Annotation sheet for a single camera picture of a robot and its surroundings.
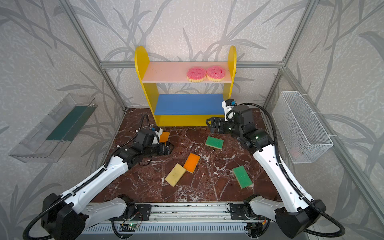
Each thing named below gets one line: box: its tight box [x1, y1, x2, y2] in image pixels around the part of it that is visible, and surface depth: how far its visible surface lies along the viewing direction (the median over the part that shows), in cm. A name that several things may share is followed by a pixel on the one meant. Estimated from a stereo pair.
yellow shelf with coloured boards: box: [134, 45, 237, 127], surface depth 95 cm
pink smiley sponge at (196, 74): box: [186, 67, 207, 83], surface depth 79 cm
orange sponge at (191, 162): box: [183, 153, 201, 174], surface depth 93 cm
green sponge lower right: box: [232, 165, 253, 189], surface depth 86 cm
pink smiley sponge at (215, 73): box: [206, 66, 226, 82], surface depth 79 cm
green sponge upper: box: [205, 136, 224, 150], surface depth 101 cm
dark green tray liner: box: [46, 105, 98, 142], surface depth 68 cm
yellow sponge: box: [164, 163, 187, 188], surface depth 86 cm
